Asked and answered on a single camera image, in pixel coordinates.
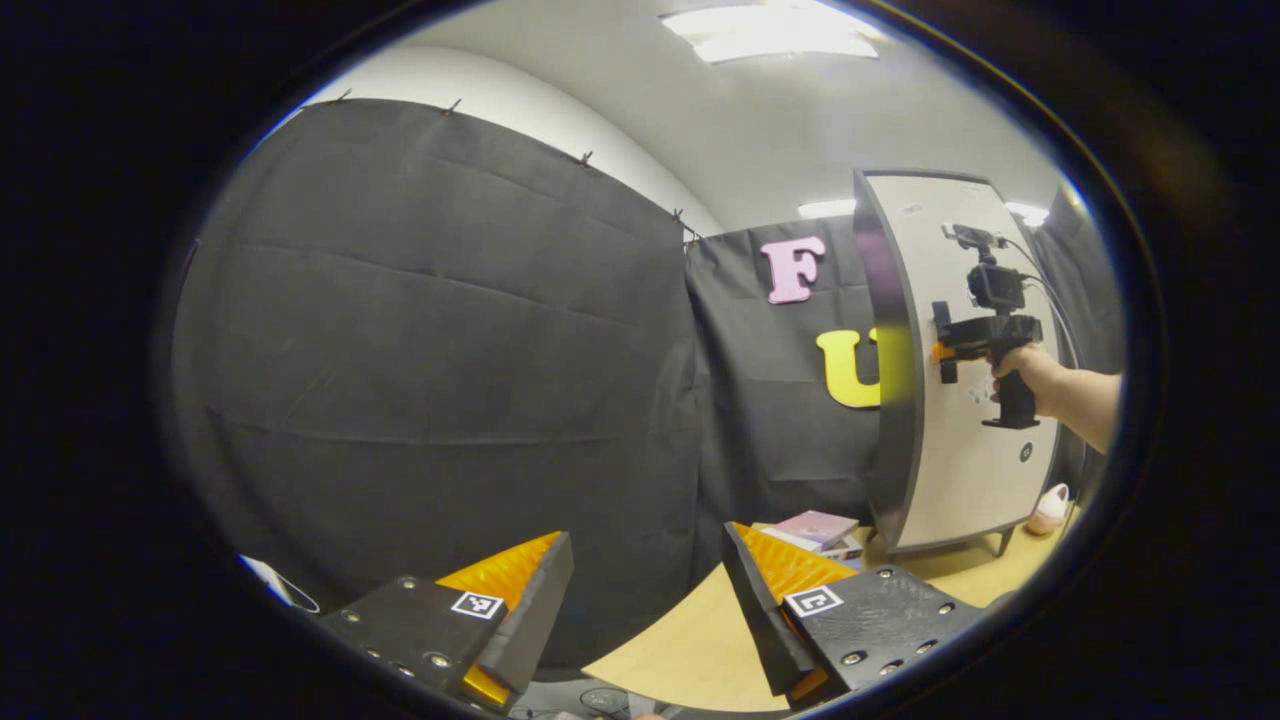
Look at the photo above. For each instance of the black backdrop cloth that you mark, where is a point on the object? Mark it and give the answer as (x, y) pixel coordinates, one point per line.
(400, 350)

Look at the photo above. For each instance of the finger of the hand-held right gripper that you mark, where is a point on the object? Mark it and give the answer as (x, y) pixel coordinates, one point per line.
(941, 352)

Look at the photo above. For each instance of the light grey cabinet door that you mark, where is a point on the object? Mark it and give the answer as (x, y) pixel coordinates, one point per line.
(960, 470)

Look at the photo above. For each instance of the white book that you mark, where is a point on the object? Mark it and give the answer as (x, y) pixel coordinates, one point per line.
(845, 552)

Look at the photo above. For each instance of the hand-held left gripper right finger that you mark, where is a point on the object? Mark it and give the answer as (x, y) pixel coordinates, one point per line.
(760, 620)

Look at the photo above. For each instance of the large ceiling light panel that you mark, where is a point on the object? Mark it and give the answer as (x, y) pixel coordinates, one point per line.
(770, 30)

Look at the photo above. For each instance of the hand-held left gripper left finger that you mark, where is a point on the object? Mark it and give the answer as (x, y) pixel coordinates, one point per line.
(540, 620)

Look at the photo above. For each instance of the pink plush toy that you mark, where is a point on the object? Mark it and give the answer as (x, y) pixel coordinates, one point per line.
(1048, 512)

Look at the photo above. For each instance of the small ceiling light panel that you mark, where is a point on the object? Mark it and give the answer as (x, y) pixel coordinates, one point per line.
(1027, 214)

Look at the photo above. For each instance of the dark grey cabinet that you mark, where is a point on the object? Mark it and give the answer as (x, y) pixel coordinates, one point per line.
(895, 400)

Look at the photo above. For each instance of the ceiling light strip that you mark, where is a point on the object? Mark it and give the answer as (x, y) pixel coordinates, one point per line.
(827, 208)

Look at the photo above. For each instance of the pink book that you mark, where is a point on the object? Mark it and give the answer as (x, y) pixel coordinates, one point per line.
(815, 527)

